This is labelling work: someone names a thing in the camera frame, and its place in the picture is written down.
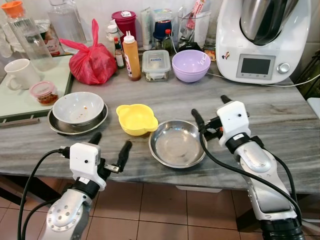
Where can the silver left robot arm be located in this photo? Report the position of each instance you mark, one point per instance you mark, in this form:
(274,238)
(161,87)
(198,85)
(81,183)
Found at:
(67,216)

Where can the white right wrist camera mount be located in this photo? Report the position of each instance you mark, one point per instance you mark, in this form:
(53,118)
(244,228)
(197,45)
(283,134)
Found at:
(232,120)

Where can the glass food container with lid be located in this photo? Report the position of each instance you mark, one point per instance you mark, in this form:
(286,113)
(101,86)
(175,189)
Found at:
(156,62)

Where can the white ceramic bowl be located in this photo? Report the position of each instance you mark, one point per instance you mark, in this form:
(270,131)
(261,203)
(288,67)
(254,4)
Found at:
(77,107)

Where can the clear bottle with orange cap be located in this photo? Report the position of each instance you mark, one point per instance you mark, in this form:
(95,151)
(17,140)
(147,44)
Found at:
(30,40)

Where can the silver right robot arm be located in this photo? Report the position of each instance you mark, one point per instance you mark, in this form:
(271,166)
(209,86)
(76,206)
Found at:
(260,170)

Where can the clear utensil holder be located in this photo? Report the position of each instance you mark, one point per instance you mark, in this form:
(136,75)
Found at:
(192,27)

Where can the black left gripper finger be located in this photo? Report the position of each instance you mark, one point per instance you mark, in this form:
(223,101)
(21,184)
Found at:
(125,154)
(95,139)

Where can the empty round steel plate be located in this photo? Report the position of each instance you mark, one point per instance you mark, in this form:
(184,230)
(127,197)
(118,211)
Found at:
(177,146)

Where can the small dark sauce bottle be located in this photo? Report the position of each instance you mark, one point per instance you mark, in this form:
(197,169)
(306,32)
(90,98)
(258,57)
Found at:
(119,55)

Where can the white kitchen cooking machine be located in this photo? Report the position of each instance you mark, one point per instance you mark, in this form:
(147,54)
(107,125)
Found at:
(235,35)

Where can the red tied plastic bag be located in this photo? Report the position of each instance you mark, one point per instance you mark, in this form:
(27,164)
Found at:
(92,62)

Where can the orange sauce squeeze bottle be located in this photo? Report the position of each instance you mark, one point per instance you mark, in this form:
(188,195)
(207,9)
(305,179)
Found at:
(132,57)

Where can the pale green tray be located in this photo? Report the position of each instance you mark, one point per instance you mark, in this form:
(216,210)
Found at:
(15,102)

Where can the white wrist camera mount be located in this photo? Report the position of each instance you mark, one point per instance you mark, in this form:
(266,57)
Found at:
(232,120)
(82,160)

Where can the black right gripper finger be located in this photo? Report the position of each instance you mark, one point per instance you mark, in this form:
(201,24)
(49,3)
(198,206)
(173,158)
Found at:
(199,120)
(226,99)

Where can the dark blue jar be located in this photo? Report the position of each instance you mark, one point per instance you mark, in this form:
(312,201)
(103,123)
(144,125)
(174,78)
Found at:
(161,30)

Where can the maroon canister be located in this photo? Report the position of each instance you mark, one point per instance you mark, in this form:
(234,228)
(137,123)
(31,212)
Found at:
(124,22)

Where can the yellow plastic bowl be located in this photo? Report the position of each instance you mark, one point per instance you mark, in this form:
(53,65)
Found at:
(136,120)

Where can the small tub with pink lid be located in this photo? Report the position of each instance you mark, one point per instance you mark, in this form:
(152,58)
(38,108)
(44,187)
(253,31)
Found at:
(44,92)

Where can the clear glass jug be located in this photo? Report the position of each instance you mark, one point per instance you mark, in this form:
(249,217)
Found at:
(67,22)

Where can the white ceramic mug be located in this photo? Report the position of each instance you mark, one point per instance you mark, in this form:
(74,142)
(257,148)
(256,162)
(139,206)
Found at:
(20,72)

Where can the lilac plastic bowl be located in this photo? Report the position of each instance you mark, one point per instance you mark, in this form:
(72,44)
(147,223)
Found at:
(191,67)

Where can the white side table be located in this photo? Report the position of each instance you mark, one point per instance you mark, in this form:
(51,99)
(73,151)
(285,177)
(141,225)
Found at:
(314,106)

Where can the steel plate under white bowl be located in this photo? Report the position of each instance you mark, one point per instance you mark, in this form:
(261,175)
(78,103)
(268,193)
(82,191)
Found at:
(75,129)

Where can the dark green bag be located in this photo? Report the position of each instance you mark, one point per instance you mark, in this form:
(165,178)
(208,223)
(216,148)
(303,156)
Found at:
(312,75)

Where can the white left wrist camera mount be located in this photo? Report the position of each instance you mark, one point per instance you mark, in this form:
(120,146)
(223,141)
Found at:
(82,160)

